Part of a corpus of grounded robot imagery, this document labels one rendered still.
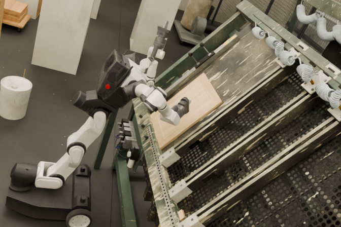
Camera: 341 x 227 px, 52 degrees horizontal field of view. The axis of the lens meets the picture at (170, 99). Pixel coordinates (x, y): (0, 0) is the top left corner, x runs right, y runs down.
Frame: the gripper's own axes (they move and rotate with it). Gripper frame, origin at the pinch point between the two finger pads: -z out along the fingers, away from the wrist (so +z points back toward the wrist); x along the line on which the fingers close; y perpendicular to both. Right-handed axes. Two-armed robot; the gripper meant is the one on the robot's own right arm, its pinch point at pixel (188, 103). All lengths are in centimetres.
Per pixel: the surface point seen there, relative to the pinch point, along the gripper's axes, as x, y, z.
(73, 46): -39, 247, -125
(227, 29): 26, 10, -87
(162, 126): -28.3, 24.7, -2.4
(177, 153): -24.8, -5.6, 24.7
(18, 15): -17, 382, -147
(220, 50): 17, 4, -61
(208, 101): -4.6, -8.4, -15.7
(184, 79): -4.9, 26.3, -41.1
